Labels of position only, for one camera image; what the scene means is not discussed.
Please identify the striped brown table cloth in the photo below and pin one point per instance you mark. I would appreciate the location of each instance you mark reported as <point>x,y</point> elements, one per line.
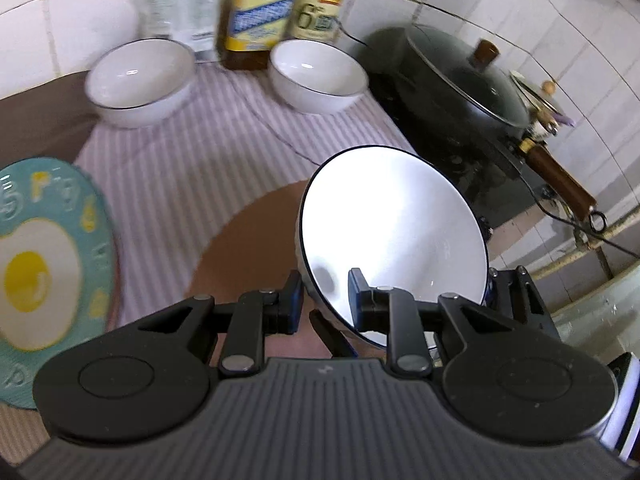
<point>190,160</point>

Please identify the yellow label oil bottle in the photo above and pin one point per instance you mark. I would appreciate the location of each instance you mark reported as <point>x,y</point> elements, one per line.
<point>260,10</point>

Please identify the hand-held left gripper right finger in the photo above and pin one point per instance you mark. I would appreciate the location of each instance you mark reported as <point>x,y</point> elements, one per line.
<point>357,295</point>

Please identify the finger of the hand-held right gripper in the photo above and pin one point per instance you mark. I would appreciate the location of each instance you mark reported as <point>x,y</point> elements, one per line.
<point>330,334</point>
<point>517,300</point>

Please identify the yellow cap vinegar bottle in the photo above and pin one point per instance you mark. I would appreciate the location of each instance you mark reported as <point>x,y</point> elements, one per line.
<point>320,7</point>

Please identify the white bowl black rim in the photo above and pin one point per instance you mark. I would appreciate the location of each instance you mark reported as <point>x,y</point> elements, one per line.
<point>317,72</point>
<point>400,220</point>
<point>137,77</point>

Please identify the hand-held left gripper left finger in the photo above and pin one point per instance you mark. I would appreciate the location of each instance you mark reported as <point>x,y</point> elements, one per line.
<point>292,305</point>

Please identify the blue fried egg plate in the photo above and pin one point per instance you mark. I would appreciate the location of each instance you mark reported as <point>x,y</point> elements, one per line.
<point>40,270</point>

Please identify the glass wok lid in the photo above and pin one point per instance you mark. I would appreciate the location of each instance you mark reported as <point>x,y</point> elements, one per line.
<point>465,77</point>

